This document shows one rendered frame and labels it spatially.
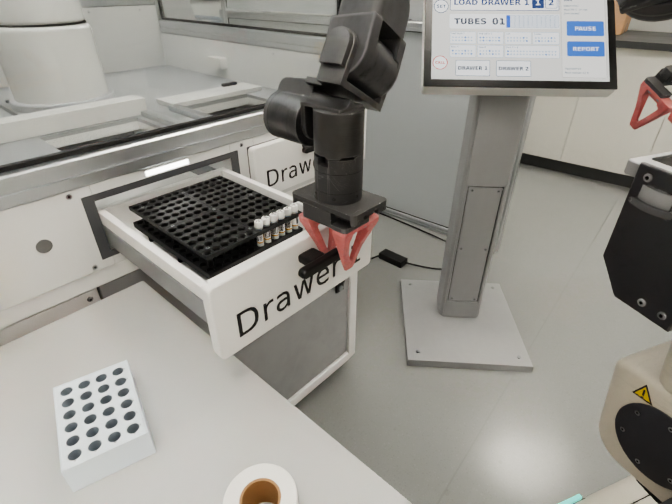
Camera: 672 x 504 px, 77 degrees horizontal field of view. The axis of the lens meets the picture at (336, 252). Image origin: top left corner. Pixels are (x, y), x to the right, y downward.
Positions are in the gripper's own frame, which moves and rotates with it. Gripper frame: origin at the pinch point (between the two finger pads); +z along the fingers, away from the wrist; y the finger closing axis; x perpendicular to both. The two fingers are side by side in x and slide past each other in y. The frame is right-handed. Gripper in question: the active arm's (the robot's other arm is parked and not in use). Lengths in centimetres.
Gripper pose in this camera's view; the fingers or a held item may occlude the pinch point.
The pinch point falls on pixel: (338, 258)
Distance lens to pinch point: 56.5
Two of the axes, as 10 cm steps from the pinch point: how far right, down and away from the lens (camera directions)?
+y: -7.5, -3.5, 5.6
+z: 0.0, 8.5, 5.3
